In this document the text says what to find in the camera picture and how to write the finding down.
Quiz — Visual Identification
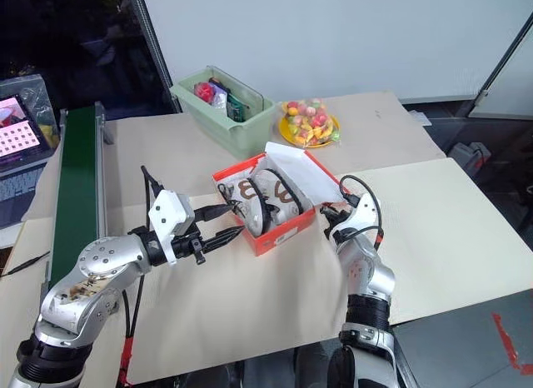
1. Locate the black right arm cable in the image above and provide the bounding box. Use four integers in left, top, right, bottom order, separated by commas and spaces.
338, 175, 385, 252

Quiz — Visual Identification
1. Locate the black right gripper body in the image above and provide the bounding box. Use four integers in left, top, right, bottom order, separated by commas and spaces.
323, 206, 354, 240

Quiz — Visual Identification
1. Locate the brown cardboard sheet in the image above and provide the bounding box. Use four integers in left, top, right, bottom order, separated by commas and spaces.
102, 90, 447, 206

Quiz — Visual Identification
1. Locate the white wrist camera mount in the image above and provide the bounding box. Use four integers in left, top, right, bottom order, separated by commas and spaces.
331, 192, 382, 240
147, 188, 197, 266

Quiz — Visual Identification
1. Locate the pale green plastic bin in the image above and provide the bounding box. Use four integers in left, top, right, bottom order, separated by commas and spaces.
168, 64, 277, 161

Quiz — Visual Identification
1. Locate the white shoe with brown print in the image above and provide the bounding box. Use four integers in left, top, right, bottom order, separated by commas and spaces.
253, 167, 314, 230
217, 177, 268, 238

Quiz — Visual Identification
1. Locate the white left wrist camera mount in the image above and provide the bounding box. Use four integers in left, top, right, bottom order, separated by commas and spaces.
147, 188, 197, 266

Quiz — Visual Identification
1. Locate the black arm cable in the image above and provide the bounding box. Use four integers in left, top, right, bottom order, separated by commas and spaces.
117, 164, 164, 386
338, 175, 385, 252

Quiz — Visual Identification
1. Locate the red floor tape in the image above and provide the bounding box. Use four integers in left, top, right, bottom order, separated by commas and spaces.
491, 312, 533, 377

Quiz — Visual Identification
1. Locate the clear bag of toy fruit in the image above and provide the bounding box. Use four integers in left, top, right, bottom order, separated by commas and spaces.
280, 97, 342, 148

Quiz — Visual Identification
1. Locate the aluminium frame post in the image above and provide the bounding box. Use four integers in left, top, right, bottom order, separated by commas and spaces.
126, 0, 183, 115

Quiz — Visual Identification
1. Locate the green conveyor belt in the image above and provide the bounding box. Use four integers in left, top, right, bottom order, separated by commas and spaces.
41, 101, 116, 298

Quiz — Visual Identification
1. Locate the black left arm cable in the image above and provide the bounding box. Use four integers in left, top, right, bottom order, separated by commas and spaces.
117, 164, 164, 386

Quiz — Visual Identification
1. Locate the red cardboard shoe box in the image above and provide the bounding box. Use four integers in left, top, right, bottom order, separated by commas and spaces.
212, 141, 353, 258

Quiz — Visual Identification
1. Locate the red toy fruit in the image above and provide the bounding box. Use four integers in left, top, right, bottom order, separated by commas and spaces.
192, 81, 214, 102

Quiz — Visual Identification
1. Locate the clear plastic bag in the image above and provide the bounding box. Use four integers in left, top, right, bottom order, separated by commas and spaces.
0, 72, 62, 151

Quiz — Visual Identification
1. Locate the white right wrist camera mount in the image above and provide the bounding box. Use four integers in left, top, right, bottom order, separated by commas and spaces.
331, 192, 382, 240

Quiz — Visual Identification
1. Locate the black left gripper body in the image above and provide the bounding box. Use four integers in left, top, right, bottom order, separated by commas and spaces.
170, 232, 207, 266

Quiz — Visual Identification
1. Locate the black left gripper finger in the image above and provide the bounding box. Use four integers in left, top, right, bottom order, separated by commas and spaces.
194, 201, 235, 223
201, 226, 247, 256

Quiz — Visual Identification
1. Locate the cream board sheet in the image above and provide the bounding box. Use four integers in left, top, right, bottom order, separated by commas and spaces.
332, 157, 533, 326

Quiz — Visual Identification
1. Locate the grey floor device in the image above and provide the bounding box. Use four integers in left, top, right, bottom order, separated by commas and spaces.
446, 141, 492, 176

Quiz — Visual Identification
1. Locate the black pen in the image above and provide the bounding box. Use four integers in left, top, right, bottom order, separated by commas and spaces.
0, 250, 52, 277

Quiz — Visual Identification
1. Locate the open laptop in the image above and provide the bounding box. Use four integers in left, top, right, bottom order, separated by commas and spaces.
0, 92, 50, 230

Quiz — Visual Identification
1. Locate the yellow plate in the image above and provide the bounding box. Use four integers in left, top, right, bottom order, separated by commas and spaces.
277, 112, 341, 148

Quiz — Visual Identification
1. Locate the black diagonal frame bar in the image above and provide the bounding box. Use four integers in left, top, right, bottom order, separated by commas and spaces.
467, 16, 533, 119

